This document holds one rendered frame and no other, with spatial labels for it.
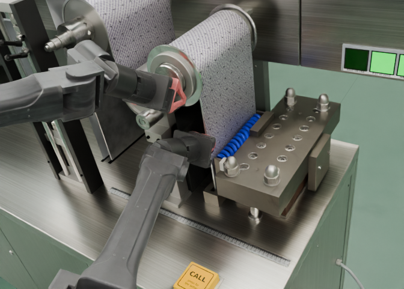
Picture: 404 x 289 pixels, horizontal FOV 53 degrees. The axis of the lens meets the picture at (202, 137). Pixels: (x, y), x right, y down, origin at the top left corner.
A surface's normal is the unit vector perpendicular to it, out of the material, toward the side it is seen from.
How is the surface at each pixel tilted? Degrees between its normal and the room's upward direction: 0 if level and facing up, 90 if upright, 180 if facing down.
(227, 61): 90
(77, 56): 20
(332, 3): 90
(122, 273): 30
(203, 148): 60
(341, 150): 0
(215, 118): 90
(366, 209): 0
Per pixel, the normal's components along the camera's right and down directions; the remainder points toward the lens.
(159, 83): -0.51, -0.09
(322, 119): -0.14, -0.80
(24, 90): 0.11, -0.68
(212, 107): 0.83, 0.23
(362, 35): -0.54, 0.55
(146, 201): 0.33, -0.87
